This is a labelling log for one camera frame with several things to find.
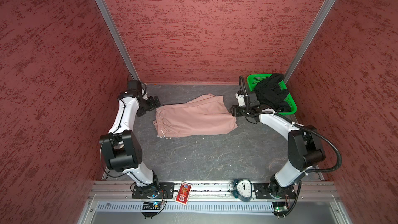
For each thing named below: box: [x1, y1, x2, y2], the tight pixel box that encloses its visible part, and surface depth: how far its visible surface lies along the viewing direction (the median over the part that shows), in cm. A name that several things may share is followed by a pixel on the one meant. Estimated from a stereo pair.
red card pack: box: [174, 181, 193, 206], surface depth 74 cm
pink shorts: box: [152, 93, 238, 138], surface depth 97 cm
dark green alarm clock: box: [233, 178, 253, 203], surface depth 73 cm
